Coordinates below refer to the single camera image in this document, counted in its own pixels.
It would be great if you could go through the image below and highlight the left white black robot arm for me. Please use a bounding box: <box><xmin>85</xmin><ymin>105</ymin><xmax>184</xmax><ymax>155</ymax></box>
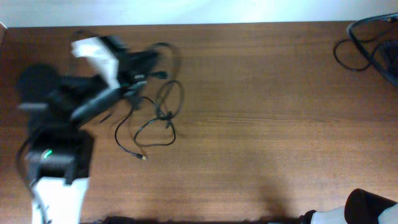
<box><xmin>16</xmin><ymin>50</ymin><xmax>159</xmax><ymax>223</ymax></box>

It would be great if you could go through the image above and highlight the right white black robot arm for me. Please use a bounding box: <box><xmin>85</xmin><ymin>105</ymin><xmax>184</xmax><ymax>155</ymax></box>
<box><xmin>298</xmin><ymin>189</ymin><xmax>397</xmax><ymax>224</ymax></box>

